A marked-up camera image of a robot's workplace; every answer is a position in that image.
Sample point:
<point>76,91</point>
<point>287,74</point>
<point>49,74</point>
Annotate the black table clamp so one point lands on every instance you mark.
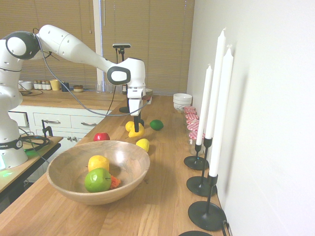
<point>46,127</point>

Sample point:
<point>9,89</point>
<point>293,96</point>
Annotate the green lime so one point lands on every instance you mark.
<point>156,125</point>

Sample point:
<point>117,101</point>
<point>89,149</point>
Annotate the white mug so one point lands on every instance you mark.
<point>19,84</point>
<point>26,85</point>

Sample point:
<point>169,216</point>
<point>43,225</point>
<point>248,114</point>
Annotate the white drawer cabinet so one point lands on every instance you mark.
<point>66,127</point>

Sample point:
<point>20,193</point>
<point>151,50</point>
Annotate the clear drinking glass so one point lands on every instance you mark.
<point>108,87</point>
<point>98,87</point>

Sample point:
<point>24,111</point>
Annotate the red apple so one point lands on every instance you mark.
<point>101,137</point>

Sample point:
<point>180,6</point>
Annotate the grey exterior camera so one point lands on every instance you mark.
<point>121,46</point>

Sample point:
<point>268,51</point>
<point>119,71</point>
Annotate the small black device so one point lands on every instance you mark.
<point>65,87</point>

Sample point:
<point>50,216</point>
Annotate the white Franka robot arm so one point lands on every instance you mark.
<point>73,49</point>

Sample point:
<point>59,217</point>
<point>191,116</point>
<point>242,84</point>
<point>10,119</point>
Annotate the green apple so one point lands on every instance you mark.
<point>96,180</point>

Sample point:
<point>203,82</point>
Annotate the yellow pear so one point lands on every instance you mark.
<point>140,132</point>

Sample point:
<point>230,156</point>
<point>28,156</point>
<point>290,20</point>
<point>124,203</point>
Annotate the black camera stand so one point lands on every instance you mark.
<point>122,56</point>

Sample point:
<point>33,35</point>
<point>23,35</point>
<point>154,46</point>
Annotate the tallest white taper candle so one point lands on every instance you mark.
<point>216,81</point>

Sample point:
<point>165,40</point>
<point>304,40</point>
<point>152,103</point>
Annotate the short white taper candle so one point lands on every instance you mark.
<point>204,105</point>

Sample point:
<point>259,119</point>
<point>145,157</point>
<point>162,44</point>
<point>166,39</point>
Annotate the round yellow fruit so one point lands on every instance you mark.
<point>98,162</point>

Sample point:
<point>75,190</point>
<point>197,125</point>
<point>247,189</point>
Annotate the light wood robot table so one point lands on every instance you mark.
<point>41,150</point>

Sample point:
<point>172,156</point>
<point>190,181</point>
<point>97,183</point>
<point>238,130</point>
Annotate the small orange crinkled piece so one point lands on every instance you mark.
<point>115,182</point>

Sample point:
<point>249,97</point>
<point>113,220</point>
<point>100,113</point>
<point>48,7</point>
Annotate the glass jar red checkered lid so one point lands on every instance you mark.
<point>189,109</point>
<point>192,127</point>
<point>192,122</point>
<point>191,116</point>
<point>193,134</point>

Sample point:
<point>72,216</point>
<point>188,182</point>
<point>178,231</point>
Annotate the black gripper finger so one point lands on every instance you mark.
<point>142,121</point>
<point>136,123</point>

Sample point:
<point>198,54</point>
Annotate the black candle holder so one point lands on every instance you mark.
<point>195,163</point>
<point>205,217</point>
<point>200,188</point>

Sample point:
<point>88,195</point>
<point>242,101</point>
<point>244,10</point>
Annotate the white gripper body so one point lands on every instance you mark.
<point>135,103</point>

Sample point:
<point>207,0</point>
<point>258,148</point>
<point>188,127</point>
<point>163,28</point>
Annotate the brown window blind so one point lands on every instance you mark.
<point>160,49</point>
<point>49,14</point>

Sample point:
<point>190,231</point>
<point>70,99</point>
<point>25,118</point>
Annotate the medium white taper candle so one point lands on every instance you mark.
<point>221,110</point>

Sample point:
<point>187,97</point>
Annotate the patterned white ceramic bowl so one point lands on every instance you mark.
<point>182,108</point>

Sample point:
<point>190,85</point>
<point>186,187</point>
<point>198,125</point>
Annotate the wooden bowl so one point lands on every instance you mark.
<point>73,191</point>

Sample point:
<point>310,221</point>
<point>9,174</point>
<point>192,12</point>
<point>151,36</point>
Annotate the small spice jar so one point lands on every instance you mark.
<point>48,85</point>
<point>44,85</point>
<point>36,85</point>
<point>40,85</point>

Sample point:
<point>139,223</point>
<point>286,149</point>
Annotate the yellow mug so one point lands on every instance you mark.
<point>55,85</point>

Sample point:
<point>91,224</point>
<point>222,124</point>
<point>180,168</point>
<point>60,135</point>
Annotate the small brown bowl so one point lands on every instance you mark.
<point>78,88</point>

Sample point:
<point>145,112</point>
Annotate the plain white ceramic bowl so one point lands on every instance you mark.
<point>182,98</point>

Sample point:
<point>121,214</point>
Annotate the yellow lemon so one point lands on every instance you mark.
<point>128,126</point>
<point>143,144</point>

